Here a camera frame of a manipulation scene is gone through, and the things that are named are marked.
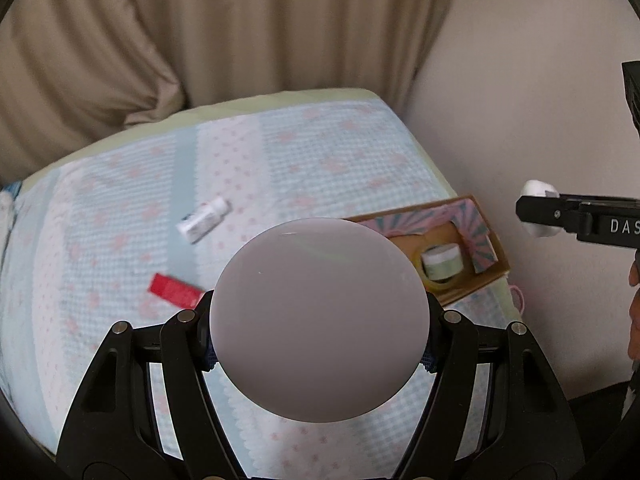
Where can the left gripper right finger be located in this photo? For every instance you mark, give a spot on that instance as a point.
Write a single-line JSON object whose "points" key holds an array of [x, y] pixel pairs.
{"points": [[528, 431]]}

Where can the person's right hand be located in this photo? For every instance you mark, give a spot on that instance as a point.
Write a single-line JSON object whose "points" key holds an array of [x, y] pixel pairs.
{"points": [[634, 314]]}

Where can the white pill bottle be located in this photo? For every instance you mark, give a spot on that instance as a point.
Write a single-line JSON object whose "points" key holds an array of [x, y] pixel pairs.
{"points": [[203, 219]]}

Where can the beige curtain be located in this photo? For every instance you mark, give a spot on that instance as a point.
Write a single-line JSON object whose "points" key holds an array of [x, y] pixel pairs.
{"points": [[74, 72]]}

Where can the checked bed sheet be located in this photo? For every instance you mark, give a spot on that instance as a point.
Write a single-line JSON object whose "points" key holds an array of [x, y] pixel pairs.
{"points": [[82, 240]]}

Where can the pink hook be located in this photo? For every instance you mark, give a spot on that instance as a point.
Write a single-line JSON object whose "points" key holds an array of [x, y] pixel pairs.
{"points": [[518, 298]]}

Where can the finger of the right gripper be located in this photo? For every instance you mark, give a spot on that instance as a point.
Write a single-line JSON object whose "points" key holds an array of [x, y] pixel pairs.
{"points": [[567, 213]]}

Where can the pink cardboard box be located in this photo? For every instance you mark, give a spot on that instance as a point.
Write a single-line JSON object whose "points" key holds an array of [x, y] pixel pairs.
{"points": [[450, 244]]}

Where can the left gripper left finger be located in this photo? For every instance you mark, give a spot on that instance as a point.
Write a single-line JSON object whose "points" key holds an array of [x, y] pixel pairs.
{"points": [[111, 429]]}

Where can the small white earbud case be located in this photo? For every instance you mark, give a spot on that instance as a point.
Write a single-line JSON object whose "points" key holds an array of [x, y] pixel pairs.
{"points": [[536, 211]]}

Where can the red cosmetic box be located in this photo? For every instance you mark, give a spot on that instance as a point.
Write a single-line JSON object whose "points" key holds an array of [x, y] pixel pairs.
{"points": [[178, 293]]}

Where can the dark green jar white lid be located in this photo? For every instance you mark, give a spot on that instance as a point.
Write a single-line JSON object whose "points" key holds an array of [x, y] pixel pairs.
{"points": [[319, 320]]}

